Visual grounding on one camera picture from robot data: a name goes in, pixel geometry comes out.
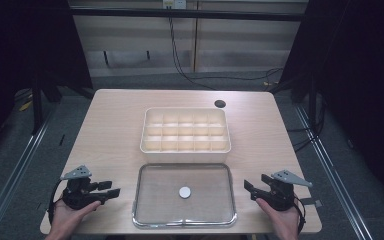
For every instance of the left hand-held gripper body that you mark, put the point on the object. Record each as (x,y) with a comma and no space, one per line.
(78,196)

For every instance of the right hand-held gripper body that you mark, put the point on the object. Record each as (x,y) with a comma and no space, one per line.
(280,195)

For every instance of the person's left hand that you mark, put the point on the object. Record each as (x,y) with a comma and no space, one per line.
(65,220)

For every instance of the person's right hand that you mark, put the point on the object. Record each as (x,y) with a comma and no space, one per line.
(283,223)

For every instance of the clear plastic lid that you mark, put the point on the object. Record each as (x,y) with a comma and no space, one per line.
(160,206)

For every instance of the white round knob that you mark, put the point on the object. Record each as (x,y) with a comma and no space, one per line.
(184,192)

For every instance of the cream compartment organizer box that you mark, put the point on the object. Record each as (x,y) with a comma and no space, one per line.
(185,155)

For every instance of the black metal stand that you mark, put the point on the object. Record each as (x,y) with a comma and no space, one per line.
(312,103)
(37,106)

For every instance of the black table grommet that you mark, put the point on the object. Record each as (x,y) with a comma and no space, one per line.
(220,103)

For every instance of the yellow floor object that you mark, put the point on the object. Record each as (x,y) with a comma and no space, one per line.
(25,106)

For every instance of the black curtain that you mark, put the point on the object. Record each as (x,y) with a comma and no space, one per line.
(20,50)
(356,73)

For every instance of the aluminium floor rail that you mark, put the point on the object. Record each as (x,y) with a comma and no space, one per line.
(333,180)
(10,186)

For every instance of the black horizontal frame bar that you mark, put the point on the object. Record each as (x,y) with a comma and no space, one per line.
(186,14)

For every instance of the white wall power outlet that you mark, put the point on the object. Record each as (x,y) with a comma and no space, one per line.
(174,4)

